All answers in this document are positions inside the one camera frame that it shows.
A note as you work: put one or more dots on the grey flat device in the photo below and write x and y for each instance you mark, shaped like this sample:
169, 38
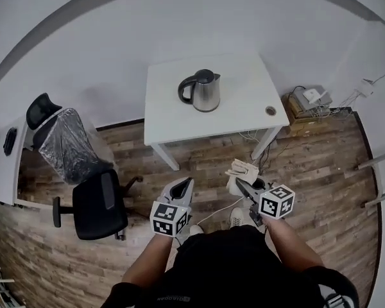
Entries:
296, 99

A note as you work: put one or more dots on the brown cardboard box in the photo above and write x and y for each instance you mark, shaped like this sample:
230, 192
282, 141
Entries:
295, 114

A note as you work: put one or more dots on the white table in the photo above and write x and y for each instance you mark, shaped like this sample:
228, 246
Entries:
244, 88

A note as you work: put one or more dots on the white adapter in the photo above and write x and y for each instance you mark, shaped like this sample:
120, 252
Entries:
311, 94

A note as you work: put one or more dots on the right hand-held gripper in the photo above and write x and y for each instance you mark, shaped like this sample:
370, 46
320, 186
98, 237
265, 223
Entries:
276, 202

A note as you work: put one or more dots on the person's white shoe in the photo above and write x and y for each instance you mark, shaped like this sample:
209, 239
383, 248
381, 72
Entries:
196, 229
236, 217

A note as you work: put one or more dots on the white towel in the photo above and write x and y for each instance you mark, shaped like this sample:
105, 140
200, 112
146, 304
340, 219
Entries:
244, 172

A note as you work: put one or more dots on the person's right forearm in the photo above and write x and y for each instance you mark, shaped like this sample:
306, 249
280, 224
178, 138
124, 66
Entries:
292, 245

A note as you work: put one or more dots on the white wall socket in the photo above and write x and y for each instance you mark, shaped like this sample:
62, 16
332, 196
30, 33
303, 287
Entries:
365, 87

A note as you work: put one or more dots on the person's left forearm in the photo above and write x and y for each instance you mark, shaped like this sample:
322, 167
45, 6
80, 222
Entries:
147, 258

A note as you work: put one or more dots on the black flat case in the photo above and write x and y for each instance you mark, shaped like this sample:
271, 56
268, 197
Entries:
9, 141

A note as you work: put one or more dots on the white desk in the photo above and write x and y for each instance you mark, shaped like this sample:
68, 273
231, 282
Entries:
6, 178

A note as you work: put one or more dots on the clear plastic chair cover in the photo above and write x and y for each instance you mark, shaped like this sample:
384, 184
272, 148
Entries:
64, 146

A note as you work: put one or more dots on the person's left white shoe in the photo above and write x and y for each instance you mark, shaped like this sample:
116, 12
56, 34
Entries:
196, 229

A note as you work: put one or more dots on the person's black shirt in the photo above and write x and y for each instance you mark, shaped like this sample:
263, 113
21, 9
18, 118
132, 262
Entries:
227, 268

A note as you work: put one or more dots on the person's right white shoe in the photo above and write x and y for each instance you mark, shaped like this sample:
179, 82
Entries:
236, 217

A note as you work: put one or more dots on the black office chair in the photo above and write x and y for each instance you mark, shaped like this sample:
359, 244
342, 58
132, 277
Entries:
96, 210

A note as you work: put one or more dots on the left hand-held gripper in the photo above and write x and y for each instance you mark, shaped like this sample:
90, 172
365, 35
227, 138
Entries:
167, 218

